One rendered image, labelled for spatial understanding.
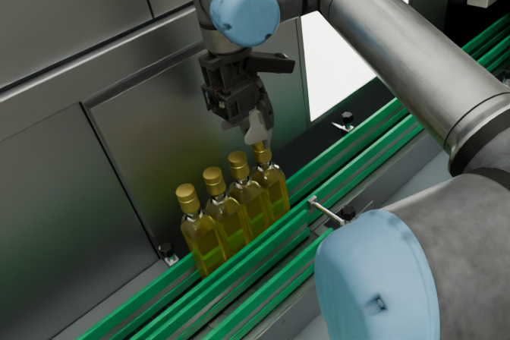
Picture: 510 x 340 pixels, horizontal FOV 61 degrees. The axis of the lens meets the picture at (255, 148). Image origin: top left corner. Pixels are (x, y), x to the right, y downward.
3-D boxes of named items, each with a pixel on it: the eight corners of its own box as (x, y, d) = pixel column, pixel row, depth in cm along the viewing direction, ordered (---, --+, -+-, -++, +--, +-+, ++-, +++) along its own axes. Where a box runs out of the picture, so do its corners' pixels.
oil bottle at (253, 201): (260, 233, 101) (244, 168, 88) (276, 247, 98) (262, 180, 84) (242, 248, 99) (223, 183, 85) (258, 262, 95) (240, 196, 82)
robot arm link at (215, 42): (227, 5, 70) (260, 15, 65) (232, 31, 73) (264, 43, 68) (190, 23, 67) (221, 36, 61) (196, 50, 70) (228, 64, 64)
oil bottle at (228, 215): (241, 248, 99) (221, 183, 85) (257, 262, 95) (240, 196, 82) (222, 264, 97) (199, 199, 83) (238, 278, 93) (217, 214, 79)
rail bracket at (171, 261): (177, 262, 99) (160, 225, 91) (193, 281, 95) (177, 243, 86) (162, 274, 98) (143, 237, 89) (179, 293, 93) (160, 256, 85)
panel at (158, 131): (398, 55, 132) (406, -63, 110) (407, 58, 130) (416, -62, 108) (147, 230, 94) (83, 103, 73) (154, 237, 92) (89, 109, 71)
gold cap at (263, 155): (263, 149, 87) (260, 132, 85) (275, 155, 85) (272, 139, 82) (250, 158, 86) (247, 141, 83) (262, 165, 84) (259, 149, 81)
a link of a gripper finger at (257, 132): (247, 162, 79) (231, 118, 75) (270, 145, 82) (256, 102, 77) (257, 165, 77) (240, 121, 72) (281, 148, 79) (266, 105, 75)
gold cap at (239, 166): (242, 164, 85) (237, 147, 82) (253, 171, 83) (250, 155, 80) (228, 174, 83) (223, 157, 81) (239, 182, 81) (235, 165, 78)
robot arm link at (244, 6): (305, -31, 49) (269, -52, 58) (213, -2, 48) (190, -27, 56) (312, 32, 54) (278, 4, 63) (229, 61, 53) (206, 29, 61)
